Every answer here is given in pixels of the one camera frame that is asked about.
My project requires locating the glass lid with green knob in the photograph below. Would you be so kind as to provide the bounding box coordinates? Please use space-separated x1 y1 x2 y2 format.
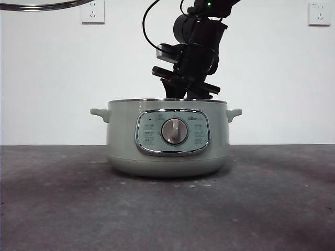
0 0 84 12

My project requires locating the pale green electric pot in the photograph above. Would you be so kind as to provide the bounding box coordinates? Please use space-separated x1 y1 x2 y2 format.
90 98 243 179

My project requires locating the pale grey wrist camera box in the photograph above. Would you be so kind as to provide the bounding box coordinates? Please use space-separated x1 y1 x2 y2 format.
155 43 181 65

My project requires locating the black cable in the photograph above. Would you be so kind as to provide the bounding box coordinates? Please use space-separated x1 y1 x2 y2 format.
142 0 161 51

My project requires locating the white wall socket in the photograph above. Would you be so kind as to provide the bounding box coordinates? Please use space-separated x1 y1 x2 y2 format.
307 2 331 27
81 0 105 25

